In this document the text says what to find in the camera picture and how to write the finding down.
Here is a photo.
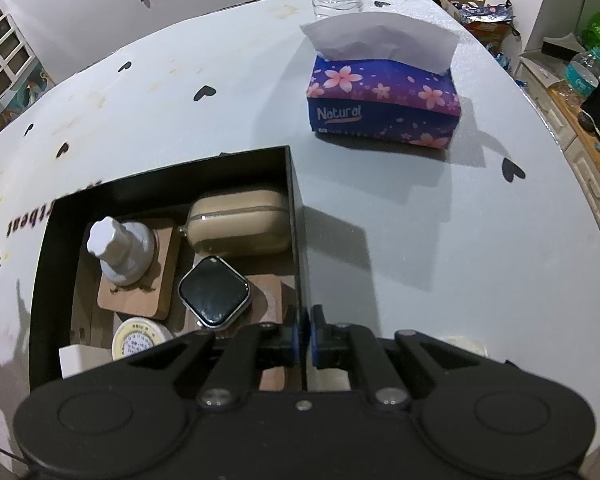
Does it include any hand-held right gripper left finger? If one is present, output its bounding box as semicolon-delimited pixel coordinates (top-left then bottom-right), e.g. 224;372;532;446
127;305;301;411

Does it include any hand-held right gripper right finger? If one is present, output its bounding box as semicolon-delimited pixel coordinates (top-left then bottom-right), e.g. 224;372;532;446
307;305;482;411

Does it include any plain wooden block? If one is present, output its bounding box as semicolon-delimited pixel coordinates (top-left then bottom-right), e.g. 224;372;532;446
245;274;301;392

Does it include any black smartwatch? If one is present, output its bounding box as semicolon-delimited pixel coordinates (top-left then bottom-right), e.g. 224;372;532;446
177;255;254;331

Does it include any carved wooden block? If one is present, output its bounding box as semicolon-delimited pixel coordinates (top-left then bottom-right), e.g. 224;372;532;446
97;217;182;321

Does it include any round yellow-rimmed tin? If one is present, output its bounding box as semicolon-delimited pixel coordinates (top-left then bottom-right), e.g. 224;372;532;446
111;317;175;361

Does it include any white round knob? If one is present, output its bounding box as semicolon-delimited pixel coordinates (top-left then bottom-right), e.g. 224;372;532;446
86;216;160;287

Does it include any black box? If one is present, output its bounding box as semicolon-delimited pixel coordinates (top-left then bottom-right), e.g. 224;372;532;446
28;145;312;397

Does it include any small white box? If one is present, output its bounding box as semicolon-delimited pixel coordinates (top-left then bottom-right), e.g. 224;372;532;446
58;344;116;380

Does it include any beige earbud case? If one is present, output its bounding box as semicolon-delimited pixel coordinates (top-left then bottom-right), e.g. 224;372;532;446
179;191;292;256

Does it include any purple floral tissue pack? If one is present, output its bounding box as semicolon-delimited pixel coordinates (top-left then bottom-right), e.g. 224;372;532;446
300;12;462;151

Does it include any cardboard box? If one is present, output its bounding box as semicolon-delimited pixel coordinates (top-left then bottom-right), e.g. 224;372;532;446
467;20;514;54

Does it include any clear bottle blue label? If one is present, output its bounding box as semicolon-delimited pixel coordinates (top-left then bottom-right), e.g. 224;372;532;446
564;49;600;101

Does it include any white framed glass cabinet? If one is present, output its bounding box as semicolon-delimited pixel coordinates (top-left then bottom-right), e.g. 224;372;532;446
0;12;36;102

